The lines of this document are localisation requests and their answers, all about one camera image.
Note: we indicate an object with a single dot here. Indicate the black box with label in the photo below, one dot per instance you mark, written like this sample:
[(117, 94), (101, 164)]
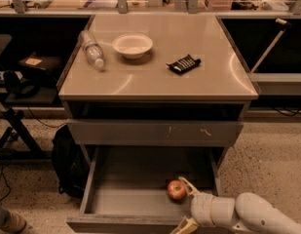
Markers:
[(41, 66)]

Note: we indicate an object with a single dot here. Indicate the black stand frame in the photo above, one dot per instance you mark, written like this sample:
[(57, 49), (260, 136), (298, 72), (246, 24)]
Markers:
[(17, 128)]

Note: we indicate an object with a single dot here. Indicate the black backpack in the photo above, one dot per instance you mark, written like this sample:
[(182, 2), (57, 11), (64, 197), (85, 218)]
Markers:
[(69, 163)]

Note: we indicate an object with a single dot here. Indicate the white-tipped stick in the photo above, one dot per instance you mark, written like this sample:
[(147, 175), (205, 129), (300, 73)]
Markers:
[(285, 25)]

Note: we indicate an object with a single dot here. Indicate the closed top drawer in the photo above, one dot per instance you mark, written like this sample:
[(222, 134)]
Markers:
[(155, 133)]

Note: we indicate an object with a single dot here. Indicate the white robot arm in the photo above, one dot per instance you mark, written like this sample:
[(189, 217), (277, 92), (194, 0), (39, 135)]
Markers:
[(248, 213)]

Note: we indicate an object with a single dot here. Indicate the white bowl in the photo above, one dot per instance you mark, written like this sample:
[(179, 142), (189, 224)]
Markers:
[(132, 45)]

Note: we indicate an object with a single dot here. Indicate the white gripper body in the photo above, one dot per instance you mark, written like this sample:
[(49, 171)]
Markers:
[(200, 207)]

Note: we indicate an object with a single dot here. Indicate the black headphones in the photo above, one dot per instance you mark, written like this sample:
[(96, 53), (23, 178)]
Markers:
[(20, 88)]

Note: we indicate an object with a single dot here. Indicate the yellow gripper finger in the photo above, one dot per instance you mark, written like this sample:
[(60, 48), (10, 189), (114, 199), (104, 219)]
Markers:
[(191, 190), (187, 225)]

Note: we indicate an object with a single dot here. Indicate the brown shoe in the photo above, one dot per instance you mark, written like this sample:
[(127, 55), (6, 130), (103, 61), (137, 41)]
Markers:
[(11, 222)]

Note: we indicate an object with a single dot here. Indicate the red apple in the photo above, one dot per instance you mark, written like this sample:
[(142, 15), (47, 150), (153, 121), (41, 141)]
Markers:
[(176, 190)]

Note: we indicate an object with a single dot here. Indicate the open middle drawer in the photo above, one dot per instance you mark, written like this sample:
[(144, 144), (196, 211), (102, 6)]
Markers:
[(126, 191)]

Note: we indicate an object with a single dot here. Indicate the clear plastic water bottle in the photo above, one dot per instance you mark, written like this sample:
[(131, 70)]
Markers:
[(92, 50)]

